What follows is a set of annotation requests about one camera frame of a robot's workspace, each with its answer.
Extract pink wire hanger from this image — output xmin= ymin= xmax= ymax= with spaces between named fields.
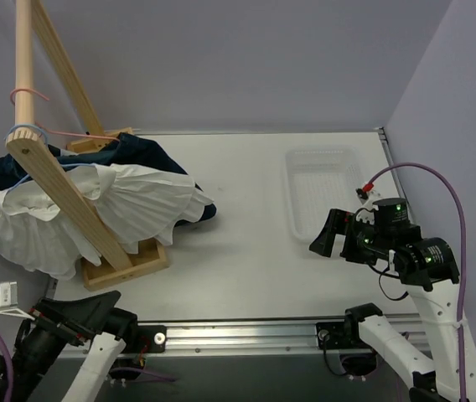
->
xmin=9 ymin=88 xmax=119 ymax=142

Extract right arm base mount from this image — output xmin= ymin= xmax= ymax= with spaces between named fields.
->
xmin=315 ymin=321 xmax=383 ymax=382

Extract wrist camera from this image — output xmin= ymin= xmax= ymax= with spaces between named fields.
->
xmin=355 ymin=183 xmax=383 ymax=207
xmin=0 ymin=281 xmax=34 ymax=321

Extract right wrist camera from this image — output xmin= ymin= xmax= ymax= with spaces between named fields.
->
xmin=355 ymin=183 xmax=383 ymax=207

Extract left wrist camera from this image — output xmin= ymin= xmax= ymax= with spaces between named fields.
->
xmin=0 ymin=281 xmax=34 ymax=321

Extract clear plastic basket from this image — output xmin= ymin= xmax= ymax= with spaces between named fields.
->
xmin=283 ymin=146 xmax=364 ymax=244

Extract wooden clothes rack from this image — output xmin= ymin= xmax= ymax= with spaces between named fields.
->
xmin=14 ymin=1 xmax=169 ymax=291

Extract dark navy garment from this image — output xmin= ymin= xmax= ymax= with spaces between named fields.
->
xmin=0 ymin=131 xmax=218 ymax=224

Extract light blue wire hanger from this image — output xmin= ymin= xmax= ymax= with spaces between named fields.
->
xmin=6 ymin=124 xmax=95 ymax=197

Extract aluminium mounting rail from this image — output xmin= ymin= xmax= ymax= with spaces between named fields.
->
xmin=148 ymin=317 xmax=344 ymax=358

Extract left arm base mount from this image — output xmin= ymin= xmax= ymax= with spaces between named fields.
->
xmin=108 ymin=325 xmax=173 ymax=384

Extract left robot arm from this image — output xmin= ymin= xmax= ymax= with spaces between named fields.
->
xmin=0 ymin=291 xmax=139 ymax=401

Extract white pleated skirt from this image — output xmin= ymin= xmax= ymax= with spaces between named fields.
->
xmin=0 ymin=164 xmax=213 ymax=281

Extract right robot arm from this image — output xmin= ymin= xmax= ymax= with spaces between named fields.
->
xmin=309 ymin=198 xmax=476 ymax=401

